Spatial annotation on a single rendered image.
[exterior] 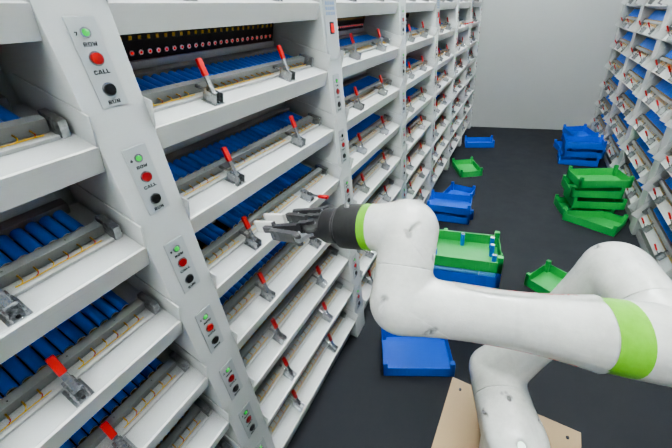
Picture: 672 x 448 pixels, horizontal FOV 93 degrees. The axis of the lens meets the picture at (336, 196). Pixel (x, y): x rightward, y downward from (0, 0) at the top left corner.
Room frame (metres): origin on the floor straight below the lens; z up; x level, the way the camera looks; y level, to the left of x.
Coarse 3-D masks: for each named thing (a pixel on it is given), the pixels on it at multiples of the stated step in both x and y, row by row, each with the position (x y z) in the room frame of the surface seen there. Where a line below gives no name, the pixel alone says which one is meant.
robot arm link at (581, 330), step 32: (384, 288) 0.39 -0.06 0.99; (416, 288) 0.38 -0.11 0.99; (448, 288) 0.38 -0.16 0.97; (480, 288) 0.39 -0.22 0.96; (384, 320) 0.36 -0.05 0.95; (416, 320) 0.35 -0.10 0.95; (448, 320) 0.34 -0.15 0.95; (480, 320) 0.34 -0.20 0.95; (512, 320) 0.33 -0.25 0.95; (544, 320) 0.33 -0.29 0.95; (576, 320) 0.32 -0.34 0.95; (608, 320) 0.31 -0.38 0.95; (544, 352) 0.31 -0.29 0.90; (576, 352) 0.29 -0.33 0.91; (608, 352) 0.28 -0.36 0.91
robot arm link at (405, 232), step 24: (360, 216) 0.51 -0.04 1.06; (384, 216) 0.48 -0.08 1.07; (408, 216) 0.46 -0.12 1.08; (432, 216) 0.46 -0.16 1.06; (360, 240) 0.49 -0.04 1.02; (384, 240) 0.45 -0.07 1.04; (408, 240) 0.43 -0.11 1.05; (432, 240) 0.44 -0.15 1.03; (408, 264) 0.41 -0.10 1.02; (432, 264) 0.42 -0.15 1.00
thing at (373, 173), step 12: (372, 156) 1.60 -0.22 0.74; (384, 156) 1.53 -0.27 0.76; (396, 156) 1.68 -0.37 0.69; (360, 168) 1.46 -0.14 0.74; (372, 168) 1.50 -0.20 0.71; (384, 168) 1.52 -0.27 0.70; (360, 180) 1.38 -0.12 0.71; (372, 180) 1.40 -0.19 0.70; (384, 180) 1.49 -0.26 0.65; (360, 192) 1.29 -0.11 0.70; (372, 192) 1.34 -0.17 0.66
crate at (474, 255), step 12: (444, 240) 1.24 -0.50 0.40; (456, 240) 1.23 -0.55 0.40; (468, 240) 1.21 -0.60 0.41; (480, 240) 1.19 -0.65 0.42; (444, 252) 1.16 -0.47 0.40; (456, 252) 1.15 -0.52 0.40; (468, 252) 1.14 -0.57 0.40; (480, 252) 1.13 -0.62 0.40; (444, 264) 1.07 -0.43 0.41; (456, 264) 1.05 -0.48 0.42; (468, 264) 1.03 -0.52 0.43; (480, 264) 1.02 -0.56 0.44; (492, 264) 1.00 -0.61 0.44
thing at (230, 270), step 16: (304, 160) 1.15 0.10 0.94; (320, 160) 1.11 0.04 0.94; (320, 176) 1.08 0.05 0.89; (336, 176) 1.08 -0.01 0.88; (320, 192) 0.98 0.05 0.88; (288, 208) 0.88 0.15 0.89; (240, 240) 0.72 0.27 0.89; (272, 240) 0.74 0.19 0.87; (240, 256) 0.67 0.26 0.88; (256, 256) 0.68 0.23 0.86; (224, 272) 0.61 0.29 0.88; (240, 272) 0.63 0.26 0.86; (224, 288) 0.59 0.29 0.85
